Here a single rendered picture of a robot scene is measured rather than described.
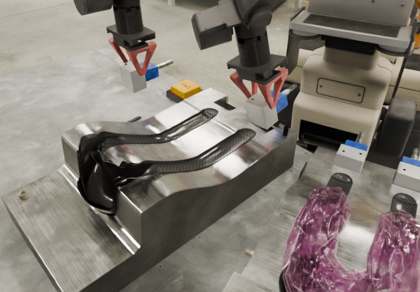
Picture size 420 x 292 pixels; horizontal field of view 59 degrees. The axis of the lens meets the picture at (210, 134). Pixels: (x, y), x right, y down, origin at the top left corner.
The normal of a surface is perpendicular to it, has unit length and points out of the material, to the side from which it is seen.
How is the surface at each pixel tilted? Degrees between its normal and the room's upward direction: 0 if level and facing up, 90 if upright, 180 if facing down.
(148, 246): 90
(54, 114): 0
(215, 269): 0
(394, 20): 90
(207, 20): 44
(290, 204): 5
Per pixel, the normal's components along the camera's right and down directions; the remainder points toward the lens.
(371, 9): -0.48, 0.52
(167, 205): 0.68, 0.43
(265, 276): 0.00, -0.81
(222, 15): -0.09, -0.18
